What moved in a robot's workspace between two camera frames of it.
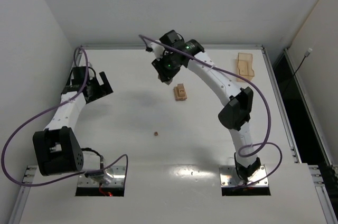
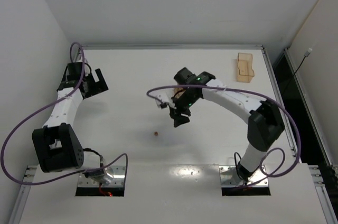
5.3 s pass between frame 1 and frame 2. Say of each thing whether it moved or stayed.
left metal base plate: stayed
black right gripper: moved
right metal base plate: stayed
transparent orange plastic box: stayed
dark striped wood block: moved
